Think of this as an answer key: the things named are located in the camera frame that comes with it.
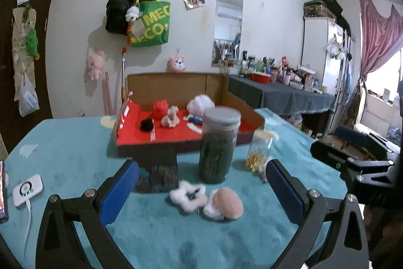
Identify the small white pink plush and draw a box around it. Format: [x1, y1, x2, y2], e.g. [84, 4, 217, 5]
[258, 160, 268, 183]

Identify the beige powder puff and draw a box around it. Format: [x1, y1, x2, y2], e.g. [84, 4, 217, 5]
[203, 187, 244, 221]

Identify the white fluffy star clip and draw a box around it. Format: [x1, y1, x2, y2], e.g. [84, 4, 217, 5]
[169, 180, 208, 213]

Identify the white mesh bath pouf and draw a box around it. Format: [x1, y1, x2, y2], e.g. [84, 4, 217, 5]
[186, 94, 215, 117]

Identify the red foam net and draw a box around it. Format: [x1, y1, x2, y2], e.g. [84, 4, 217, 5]
[152, 100, 170, 120]

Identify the white power bank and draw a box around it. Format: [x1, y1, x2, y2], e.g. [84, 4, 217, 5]
[12, 173, 43, 207]

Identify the jar of gold beads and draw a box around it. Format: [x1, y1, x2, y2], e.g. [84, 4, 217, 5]
[245, 130, 273, 172]

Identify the dark cloth side table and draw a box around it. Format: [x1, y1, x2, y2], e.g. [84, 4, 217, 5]
[228, 75, 335, 115]

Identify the red bowl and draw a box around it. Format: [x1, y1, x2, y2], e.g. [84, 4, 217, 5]
[252, 72, 271, 84]

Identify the white refrigerator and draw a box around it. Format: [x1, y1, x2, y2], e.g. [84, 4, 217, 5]
[300, 17, 349, 96]

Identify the jar with grey lid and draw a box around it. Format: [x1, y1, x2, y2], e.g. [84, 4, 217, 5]
[198, 106, 241, 184]

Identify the small colourful box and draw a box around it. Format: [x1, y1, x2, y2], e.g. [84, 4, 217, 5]
[133, 149, 178, 194]

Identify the pink curtain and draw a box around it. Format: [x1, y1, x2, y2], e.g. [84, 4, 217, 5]
[359, 0, 402, 81]

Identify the blue white tube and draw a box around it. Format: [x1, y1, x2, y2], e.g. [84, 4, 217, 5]
[188, 116, 203, 126]

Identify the plastic bag on door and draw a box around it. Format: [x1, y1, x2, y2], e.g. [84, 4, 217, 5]
[18, 74, 40, 117]

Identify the black fuzzy pom-pom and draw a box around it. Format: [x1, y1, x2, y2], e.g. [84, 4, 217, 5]
[140, 118, 154, 132]

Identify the cream lace scrunchie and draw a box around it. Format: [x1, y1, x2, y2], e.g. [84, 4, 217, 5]
[161, 106, 180, 128]

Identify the mop stick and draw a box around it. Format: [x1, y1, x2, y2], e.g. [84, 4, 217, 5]
[121, 47, 127, 104]

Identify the red-lined cardboard box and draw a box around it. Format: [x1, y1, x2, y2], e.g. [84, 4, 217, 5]
[113, 72, 265, 158]

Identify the pink plush behind box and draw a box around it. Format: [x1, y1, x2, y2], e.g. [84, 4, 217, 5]
[167, 56, 186, 73]

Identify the green frog plush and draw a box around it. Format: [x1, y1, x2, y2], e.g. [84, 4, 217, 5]
[25, 29, 40, 60]

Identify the green tote bag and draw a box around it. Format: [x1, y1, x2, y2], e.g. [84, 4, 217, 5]
[127, 1, 171, 48]

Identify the black backpack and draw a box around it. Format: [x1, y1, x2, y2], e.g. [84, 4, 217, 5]
[105, 0, 135, 36]

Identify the small panda plush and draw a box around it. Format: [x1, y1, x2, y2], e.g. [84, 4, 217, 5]
[125, 6, 142, 22]

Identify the wall mirror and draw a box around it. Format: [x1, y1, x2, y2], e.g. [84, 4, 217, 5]
[211, 0, 244, 68]

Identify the pink plush on wall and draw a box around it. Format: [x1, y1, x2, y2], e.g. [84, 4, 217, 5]
[87, 50, 105, 80]

